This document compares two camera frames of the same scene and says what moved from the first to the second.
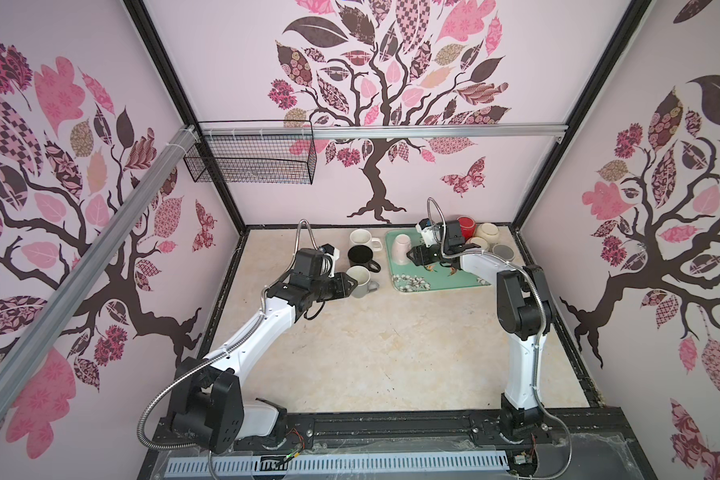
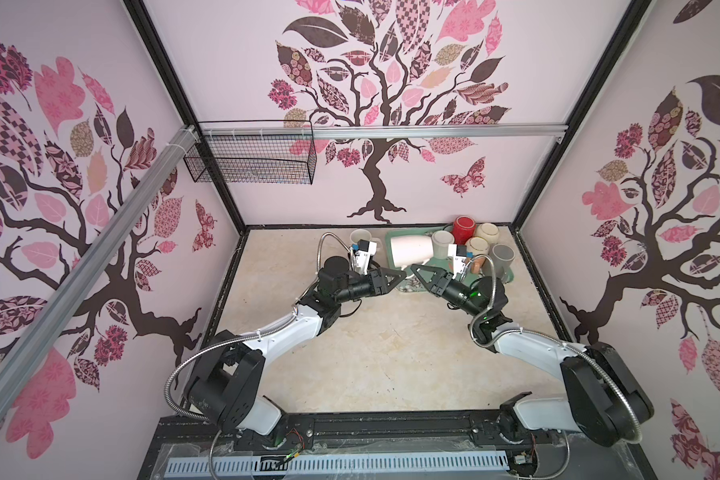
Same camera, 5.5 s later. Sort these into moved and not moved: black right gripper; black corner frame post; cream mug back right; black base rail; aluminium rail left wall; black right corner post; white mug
Moved: black right gripper
Not moved: black corner frame post; white mug; aluminium rail left wall; black right corner post; black base rail; cream mug back right
